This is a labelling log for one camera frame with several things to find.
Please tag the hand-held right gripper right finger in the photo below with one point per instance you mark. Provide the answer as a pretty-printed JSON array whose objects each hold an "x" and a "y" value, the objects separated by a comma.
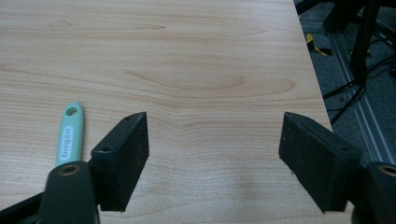
[{"x": 317, "y": 161}]

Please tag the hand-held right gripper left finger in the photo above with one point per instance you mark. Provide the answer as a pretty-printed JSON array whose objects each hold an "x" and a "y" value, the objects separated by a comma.
[{"x": 120, "y": 161}]

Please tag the yellow and black tape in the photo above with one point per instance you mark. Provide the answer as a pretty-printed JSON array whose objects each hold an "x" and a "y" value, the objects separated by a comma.
[{"x": 315, "y": 46}]

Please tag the black metal stand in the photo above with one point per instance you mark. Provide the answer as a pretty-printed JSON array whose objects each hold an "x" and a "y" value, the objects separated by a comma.
[{"x": 362, "y": 34}]

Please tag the aluminium floor rail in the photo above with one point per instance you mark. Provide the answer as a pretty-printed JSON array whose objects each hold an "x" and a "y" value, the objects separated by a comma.
[{"x": 355, "y": 93}]

